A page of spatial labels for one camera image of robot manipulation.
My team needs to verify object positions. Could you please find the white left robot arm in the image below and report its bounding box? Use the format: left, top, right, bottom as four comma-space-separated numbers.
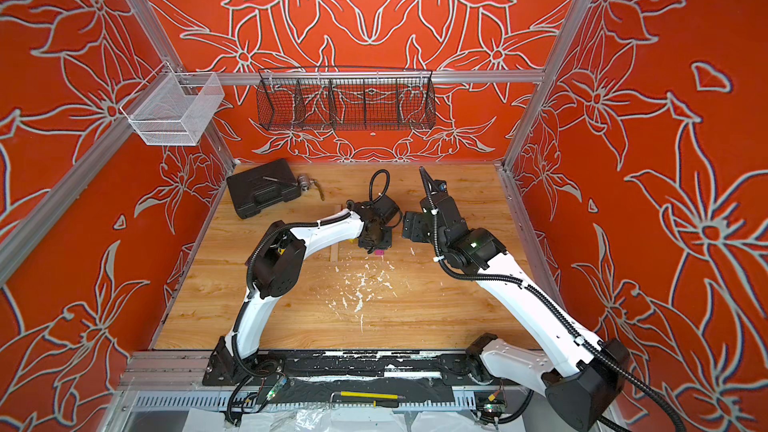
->
203, 195, 402, 385

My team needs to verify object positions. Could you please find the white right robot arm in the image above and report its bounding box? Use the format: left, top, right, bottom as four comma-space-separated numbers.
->
402, 172, 629, 431

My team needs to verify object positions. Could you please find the metal ball valve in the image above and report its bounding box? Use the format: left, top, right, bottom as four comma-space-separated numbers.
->
297, 173, 325, 201

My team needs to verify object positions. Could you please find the black plastic tool case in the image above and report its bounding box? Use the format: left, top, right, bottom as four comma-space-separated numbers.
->
226, 158, 302, 219

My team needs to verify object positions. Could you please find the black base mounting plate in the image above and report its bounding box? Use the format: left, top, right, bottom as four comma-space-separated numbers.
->
203, 347, 510, 386

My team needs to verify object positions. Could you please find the black corrugated cable conduit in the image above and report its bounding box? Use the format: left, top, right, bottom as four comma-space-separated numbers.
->
418, 166, 688, 432

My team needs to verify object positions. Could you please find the black wire basket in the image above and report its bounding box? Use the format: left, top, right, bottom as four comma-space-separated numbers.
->
256, 67, 437, 132

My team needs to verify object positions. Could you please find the white wire basket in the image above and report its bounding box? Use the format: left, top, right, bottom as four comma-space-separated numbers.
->
117, 62, 225, 147

